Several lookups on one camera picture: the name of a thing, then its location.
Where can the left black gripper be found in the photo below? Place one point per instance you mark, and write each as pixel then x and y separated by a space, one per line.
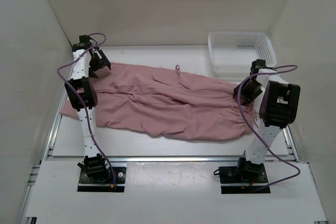
pixel 103 62

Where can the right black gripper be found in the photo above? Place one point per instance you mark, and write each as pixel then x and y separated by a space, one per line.
pixel 249 97

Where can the pink trousers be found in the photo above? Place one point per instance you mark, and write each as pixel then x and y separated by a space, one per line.
pixel 169 103

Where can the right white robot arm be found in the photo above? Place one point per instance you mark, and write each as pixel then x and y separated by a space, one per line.
pixel 278 109

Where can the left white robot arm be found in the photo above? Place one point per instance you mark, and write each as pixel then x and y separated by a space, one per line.
pixel 83 99

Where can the white plastic basket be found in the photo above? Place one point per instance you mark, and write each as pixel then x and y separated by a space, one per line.
pixel 232 52

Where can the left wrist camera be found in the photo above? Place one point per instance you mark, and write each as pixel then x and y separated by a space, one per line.
pixel 82 41

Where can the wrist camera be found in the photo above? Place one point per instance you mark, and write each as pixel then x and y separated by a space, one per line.
pixel 82 41
pixel 257 65

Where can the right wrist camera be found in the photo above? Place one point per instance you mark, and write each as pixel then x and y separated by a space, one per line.
pixel 257 65

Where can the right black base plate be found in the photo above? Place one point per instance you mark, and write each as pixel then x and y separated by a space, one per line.
pixel 232 182

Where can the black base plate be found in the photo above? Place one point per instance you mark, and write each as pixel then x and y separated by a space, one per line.
pixel 104 184
pixel 232 182

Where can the aluminium rail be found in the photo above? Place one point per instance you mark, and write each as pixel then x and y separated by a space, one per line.
pixel 120 159

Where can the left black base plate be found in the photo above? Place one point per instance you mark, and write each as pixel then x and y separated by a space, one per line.
pixel 104 184

